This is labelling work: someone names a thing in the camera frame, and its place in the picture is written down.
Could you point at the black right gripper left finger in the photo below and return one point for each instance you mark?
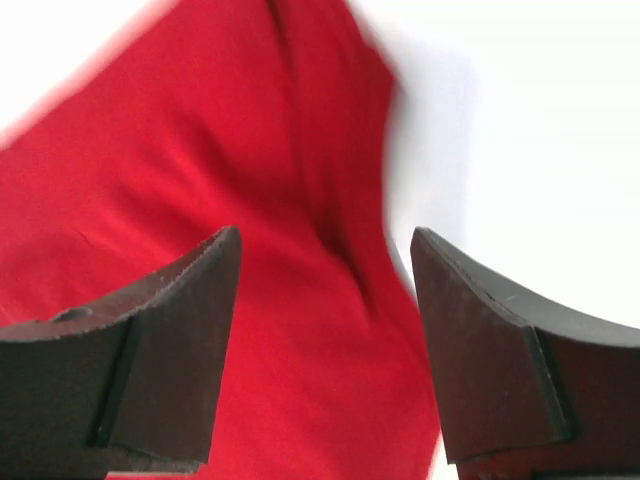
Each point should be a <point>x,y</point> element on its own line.
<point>127,384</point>

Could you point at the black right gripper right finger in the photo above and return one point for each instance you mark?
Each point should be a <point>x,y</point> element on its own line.
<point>526,388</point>

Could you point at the red t shirt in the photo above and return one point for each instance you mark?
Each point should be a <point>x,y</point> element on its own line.
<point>267,115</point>

